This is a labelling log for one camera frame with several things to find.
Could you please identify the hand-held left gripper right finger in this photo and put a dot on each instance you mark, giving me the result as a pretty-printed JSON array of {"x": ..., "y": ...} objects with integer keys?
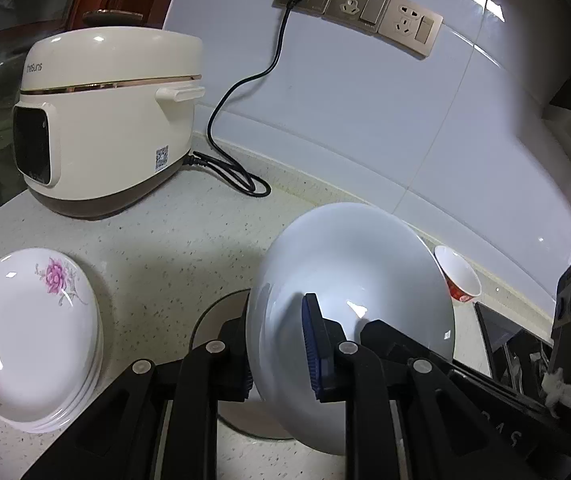
[{"x": 313, "y": 350}]

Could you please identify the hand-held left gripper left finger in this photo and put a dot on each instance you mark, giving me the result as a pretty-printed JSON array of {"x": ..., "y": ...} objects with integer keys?
[{"x": 190, "y": 400}]

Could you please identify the plain white bowl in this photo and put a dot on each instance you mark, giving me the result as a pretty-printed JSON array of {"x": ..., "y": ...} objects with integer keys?
[{"x": 355, "y": 260}]

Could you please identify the large floral white plate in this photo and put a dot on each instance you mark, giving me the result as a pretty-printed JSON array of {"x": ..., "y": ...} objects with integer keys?
[{"x": 96, "y": 360}]

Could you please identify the small floral white plate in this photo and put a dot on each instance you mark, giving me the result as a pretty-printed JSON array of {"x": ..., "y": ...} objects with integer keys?
[{"x": 20, "y": 340}]

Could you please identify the black induction cooktop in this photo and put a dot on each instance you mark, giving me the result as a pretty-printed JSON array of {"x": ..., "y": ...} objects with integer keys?
[{"x": 515, "y": 340}]

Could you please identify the red and white bowl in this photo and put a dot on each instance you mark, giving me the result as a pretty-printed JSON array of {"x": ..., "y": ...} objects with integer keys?
[{"x": 458, "y": 275}]

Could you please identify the cream rice cooker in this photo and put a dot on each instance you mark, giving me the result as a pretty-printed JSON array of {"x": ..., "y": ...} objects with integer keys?
[{"x": 110, "y": 125}]

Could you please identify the metallic wall socket with switch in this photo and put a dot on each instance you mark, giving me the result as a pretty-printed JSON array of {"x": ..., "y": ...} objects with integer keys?
[
  {"x": 355, "y": 5},
  {"x": 410, "y": 25}
]

